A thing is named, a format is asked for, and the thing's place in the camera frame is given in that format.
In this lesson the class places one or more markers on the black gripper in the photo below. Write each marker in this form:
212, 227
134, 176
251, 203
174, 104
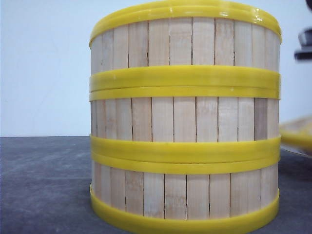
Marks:
305, 39

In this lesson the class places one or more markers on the bamboo steamer basket yellow rims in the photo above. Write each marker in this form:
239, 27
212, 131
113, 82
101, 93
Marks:
185, 48

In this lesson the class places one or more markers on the yellow woven bamboo steamer lid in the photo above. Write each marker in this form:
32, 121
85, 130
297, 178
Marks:
297, 135

